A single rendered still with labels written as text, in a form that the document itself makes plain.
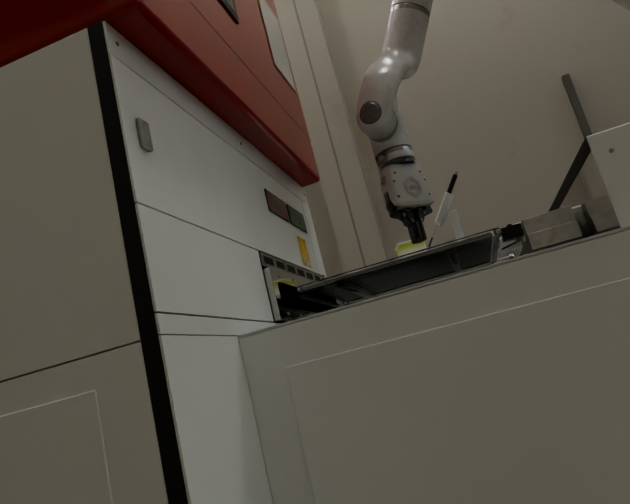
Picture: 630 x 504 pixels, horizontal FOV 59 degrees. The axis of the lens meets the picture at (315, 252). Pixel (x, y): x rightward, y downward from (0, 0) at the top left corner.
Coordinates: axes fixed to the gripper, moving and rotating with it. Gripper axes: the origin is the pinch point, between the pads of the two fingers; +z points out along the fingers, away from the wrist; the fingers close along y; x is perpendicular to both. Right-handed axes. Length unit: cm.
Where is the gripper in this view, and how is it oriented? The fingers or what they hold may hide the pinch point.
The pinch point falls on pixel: (417, 233)
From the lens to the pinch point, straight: 120.5
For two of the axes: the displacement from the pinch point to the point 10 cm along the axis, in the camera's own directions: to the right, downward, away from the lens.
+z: 2.4, 9.5, -2.2
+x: -4.2, 3.1, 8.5
